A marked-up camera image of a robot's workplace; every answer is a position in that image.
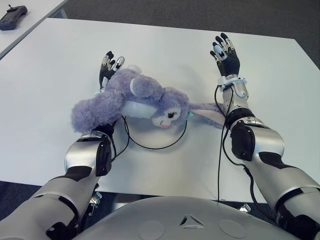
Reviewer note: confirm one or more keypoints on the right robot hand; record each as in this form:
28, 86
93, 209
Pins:
231, 65

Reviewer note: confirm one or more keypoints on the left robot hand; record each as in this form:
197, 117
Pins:
103, 75

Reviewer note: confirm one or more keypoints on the purple plush bunny doll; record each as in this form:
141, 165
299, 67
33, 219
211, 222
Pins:
110, 105

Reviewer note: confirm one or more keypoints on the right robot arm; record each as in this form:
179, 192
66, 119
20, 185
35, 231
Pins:
265, 142

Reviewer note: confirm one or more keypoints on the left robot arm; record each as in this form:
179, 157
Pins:
82, 155

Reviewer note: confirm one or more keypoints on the white plate black rim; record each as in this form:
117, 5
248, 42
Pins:
155, 137

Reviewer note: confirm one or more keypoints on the white side table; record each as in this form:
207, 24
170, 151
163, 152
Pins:
37, 15

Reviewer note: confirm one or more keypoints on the black handheld remote controller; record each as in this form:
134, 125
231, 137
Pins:
12, 18

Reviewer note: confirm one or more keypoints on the metal table clamp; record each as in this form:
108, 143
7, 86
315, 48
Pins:
245, 207
95, 200

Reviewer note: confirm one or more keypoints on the grey robot torso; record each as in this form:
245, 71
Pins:
187, 225

